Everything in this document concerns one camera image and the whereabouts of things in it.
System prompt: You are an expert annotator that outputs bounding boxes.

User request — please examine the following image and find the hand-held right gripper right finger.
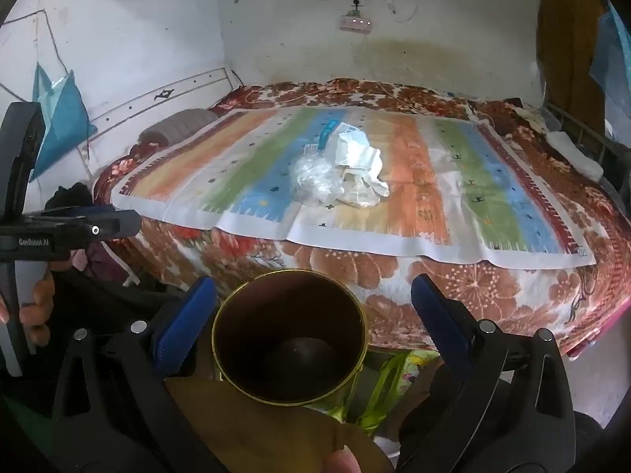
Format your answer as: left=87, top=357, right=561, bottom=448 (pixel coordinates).
left=396, top=273, right=577, bottom=473

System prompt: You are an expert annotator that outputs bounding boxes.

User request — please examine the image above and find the red floral blanket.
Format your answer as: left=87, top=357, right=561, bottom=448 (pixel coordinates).
left=91, top=78, right=631, bottom=360

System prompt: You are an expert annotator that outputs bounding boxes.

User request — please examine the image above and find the brown hanging garment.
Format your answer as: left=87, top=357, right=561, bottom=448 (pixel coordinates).
left=535, top=0, right=609, bottom=136

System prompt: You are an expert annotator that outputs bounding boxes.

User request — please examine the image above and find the clear plastic wrap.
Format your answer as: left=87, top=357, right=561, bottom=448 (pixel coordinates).
left=290, top=144, right=348, bottom=204

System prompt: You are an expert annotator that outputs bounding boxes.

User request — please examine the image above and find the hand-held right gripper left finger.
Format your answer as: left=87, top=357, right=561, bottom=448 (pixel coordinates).
left=52, top=276, right=218, bottom=473

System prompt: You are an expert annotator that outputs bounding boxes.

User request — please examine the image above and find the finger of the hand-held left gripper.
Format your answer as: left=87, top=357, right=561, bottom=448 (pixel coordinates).
left=27, top=204, right=143, bottom=250

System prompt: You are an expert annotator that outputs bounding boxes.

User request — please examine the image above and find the dark clothes pile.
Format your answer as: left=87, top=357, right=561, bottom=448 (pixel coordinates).
left=47, top=182, right=129, bottom=281

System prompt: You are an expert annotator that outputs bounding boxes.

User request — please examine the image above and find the person's left hand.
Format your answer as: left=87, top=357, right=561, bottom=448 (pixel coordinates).
left=0, top=266, right=56, bottom=348

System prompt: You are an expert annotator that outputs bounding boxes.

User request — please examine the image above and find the grey ribbed pillow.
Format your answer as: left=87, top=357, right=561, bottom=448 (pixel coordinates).
left=139, top=107, right=220, bottom=146

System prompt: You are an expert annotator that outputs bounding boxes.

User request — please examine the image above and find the gold tin can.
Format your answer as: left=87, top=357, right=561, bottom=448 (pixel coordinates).
left=212, top=269, right=368, bottom=422

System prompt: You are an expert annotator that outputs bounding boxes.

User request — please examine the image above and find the blue clear plastic packet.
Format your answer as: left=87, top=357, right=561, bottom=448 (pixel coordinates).
left=317, top=119, right=343, bottom=151

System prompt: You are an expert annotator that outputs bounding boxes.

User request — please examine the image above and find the striped colourful mat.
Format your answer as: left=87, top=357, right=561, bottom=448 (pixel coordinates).
left=109, top=106, right=597, bottom=271

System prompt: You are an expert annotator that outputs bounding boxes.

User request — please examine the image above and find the white headboard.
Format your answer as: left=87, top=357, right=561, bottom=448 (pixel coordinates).
left=79, top=66, right=245, bottom=158

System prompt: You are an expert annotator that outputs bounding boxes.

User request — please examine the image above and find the crumpled white paper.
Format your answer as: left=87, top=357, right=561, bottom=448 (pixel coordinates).
left=331, top=123, right=390, bottom=193

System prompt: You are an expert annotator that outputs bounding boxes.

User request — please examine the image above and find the metal rack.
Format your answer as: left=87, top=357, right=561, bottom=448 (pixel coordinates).
left=542, top=101, right=631, bottom=193

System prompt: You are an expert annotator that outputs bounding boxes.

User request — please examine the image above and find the white folded cloth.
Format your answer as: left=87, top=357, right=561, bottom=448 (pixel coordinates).
left=546, top=130, right=605, bottom=181

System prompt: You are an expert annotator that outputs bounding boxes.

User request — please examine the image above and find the blue printed cloth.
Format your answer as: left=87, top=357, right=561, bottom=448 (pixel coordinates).
left=589, top=0, right=631, bottom=139

